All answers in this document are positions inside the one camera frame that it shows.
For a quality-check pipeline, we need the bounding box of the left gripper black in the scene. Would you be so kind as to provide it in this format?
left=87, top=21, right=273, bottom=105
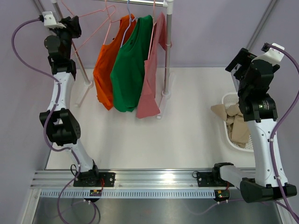
left=51, top=16, right=80, bottom=60

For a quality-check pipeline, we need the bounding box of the orange t shirt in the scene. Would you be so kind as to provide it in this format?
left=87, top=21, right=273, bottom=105
left=93, top=14, right=136, bottom=110

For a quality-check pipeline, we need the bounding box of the beige t shirt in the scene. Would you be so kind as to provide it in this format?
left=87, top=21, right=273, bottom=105
left=211, top=103, right=250, bottom=148

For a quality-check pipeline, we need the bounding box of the green t shirt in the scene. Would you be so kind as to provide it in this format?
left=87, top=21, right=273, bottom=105
left=110, top=15, right=153, bottom=112

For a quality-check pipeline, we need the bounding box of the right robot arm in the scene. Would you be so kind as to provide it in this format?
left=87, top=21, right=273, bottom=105
left=211, top=43, right=297, bottom=203

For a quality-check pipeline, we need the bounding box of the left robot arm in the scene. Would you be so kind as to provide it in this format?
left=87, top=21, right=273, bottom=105
left=39, top=12, right=100, bottom=187

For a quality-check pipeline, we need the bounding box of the pink t shirt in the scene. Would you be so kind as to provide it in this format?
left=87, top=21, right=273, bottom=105
left=136, top=13, right=167, bottom=119

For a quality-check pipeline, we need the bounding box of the white plastic basket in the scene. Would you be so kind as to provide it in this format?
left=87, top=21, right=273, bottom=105
left=221, top=92, right=254, bottom=153

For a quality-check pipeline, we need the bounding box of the metal clothes rack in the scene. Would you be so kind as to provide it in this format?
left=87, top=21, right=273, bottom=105
left=50, top=0, right=176, bottom=119

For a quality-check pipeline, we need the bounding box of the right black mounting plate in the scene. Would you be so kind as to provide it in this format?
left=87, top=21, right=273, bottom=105
left=192, top=171, right=233, bottom=187

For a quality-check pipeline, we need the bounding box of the black mounting plate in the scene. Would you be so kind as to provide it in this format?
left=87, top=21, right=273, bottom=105
left=73, top=172, right=115, bottom=187
left=192, top=171, right=233, bottom=187

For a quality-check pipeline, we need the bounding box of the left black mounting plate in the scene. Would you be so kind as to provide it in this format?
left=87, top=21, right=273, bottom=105
left=73, top=172, right=115, bottom=187

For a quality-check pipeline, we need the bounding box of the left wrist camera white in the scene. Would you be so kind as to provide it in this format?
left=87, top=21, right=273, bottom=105
left=42, top=11, right=66, bottom=29

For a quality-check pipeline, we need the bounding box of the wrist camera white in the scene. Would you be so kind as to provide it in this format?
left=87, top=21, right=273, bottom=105
left=42, top=11, right=66, bottom=29
left=253, top=43, right=285, bottom=65

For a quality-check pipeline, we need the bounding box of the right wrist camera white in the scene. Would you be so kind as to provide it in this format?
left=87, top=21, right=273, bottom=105
left=253, top=43, right=285, bottom=65

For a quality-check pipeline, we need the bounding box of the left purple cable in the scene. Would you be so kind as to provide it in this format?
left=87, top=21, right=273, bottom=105
left=11, top=18, right=102, bottom=224

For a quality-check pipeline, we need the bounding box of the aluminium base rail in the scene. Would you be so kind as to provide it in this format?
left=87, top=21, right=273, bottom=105
left=30, top=169, right=232, bottom=189

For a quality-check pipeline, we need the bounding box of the white slotted cable duct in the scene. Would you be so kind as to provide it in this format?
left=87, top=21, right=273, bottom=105
left=40, top=189, right=216, bottom=199

